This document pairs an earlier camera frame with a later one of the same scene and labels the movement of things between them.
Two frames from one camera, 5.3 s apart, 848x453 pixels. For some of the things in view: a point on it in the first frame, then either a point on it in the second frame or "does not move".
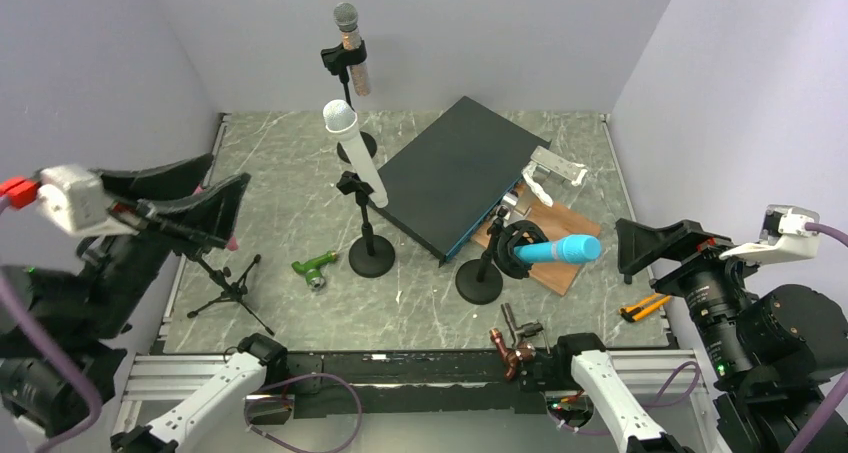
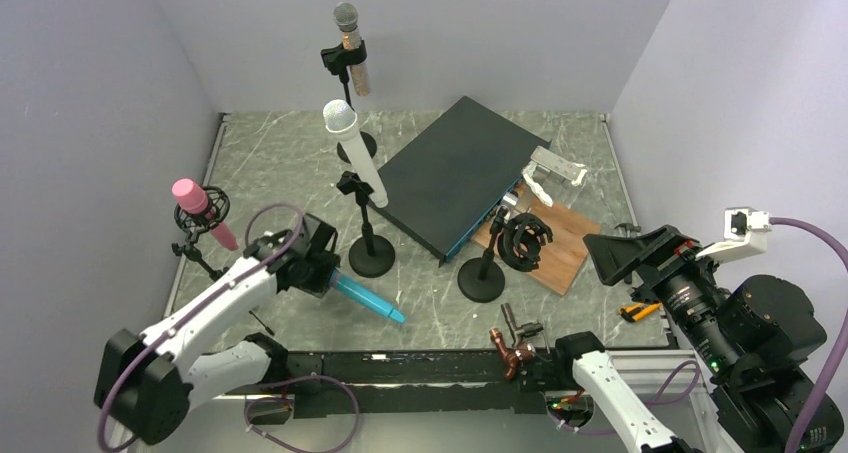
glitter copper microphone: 346,18 does not move
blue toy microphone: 571,249 -> 365,298
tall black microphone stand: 338,61 does not move
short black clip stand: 370,256 does not move
